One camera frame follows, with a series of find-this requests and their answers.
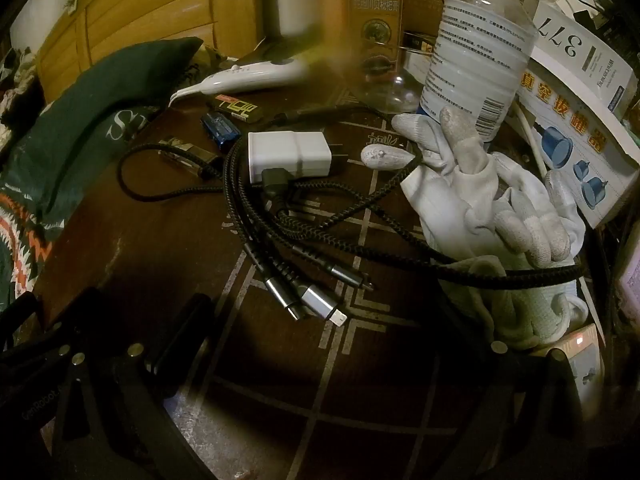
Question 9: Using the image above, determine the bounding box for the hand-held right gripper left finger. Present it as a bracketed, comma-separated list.
[50, 292, 217, 480]

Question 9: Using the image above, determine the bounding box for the dark small pack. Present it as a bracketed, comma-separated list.
[400, 30, 437, 57]

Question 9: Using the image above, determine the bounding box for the white charger adapter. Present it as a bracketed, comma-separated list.
[247, 131, 347, 185]

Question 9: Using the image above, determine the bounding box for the light wooden headboard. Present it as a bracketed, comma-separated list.
[37, 0, 273, 103]

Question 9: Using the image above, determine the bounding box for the small white oval object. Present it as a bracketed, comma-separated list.
[361, 142, 417, 170]

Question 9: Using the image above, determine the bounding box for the white cotton glove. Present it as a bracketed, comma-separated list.
[392, 106, 501, 261]
[492, 152, 587, 267]

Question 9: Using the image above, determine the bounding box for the green patterned sweater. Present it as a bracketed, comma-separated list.
[0, 37, 206, 311]

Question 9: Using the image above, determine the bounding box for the beige device with light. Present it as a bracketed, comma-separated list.
[542, 322, 609, 422]

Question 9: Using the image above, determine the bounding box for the floral patterned cloth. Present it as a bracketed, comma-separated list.
[0, 46, 46, 128]

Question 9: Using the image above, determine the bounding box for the white box with black numbers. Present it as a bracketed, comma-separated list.
[530, 0, 639, 112]

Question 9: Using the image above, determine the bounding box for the clear glass dish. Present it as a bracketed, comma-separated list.
[350, 57, 426, 114]

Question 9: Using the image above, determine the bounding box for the white knit glove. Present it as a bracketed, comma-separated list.
[439, 255, 592, 354]

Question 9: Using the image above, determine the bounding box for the white handheld electric device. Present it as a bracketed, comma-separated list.
[169, 56, 313, 107]

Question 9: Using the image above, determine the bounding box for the white cylinder container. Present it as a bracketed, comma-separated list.
[276, 0, 322, 37]

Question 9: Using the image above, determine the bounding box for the white box with blue cups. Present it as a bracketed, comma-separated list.
[515, 67, 640, 229]

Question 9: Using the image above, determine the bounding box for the black braided multi-head cable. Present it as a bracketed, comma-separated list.
[117, 132, 587, 324]

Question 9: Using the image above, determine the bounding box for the blue lighter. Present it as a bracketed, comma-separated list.
[201, 112, 241, 154]

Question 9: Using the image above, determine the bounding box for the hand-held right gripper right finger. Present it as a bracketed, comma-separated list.
[435, 280, 601, 480]

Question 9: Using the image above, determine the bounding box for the clear plastic bottle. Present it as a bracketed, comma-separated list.
[417, 0, 540, 143]

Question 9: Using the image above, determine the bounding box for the orange printed box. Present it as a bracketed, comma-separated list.
[325, 0, 446, 81]

